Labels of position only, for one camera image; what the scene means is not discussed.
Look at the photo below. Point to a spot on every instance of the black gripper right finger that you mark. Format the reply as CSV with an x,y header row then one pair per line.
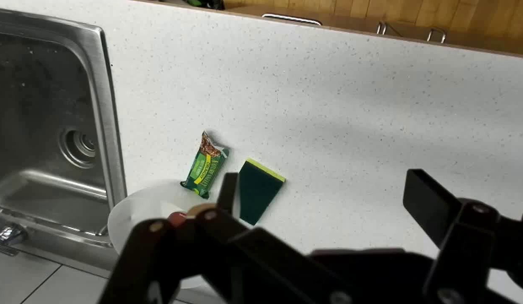
x,y
469,238

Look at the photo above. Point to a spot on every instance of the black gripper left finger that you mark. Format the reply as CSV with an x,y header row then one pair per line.
x,y
160,260

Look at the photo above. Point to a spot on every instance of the white translucent bowl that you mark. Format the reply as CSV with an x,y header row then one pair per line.
x,y
143,209

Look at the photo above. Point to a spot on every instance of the green snack bar wrapper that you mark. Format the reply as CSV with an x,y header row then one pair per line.
x,y
204,167

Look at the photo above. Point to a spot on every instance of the green and yellow sponge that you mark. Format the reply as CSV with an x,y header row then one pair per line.
x,y
258,192

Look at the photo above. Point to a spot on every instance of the chrome faucet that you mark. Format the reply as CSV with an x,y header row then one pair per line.
x,y
8,238

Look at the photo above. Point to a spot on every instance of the stainless steel sink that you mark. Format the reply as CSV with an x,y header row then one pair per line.
x,y
47,113

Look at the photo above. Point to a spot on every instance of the wooden drawer front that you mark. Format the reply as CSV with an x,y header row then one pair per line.
x,y
339,11

